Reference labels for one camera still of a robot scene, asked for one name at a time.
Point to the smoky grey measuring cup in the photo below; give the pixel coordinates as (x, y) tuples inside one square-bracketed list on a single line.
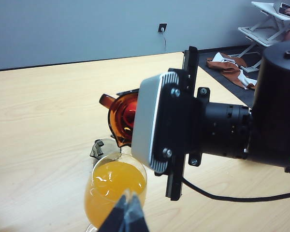
[(106, 147)]

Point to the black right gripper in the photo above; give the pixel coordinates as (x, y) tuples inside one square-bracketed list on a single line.
[(178, 120)]

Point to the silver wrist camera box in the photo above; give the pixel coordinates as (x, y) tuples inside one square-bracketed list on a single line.
[(145, 116)]

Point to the orange and white cloth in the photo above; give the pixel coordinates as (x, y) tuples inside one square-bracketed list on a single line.
[(232, 70)]

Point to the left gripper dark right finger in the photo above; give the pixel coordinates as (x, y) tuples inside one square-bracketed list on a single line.
[(136, 217)]

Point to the tall stemmed wine glass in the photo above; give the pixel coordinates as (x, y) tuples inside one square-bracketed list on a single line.
[(116, 174)]

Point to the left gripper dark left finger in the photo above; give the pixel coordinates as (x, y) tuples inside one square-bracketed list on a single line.
[(113, 220)]

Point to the dark wall socket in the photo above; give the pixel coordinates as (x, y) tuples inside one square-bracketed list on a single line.
[(162, 27)]

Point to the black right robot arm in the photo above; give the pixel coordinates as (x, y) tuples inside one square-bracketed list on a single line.
[(275, 96)]

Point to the silver laptop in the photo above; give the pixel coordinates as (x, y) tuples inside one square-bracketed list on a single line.
[(281, 7)]

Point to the amber glass measuring cup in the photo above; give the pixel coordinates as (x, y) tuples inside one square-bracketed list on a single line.
[(118, 113)]

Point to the white folding laptop stand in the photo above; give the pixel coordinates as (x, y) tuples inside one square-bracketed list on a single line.
[(258, 36)]

